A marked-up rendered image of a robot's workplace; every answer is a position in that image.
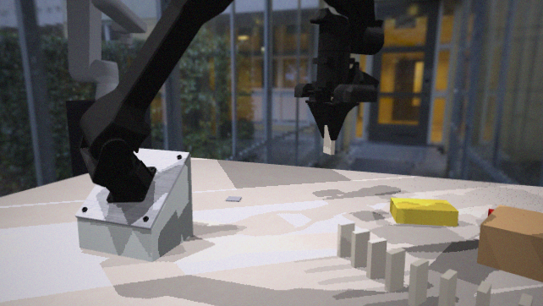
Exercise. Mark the tan rectangular block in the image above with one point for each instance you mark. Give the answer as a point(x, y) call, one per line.
point(511, 240)

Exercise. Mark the yellow flat block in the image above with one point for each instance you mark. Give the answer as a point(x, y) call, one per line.
point(423, 212)

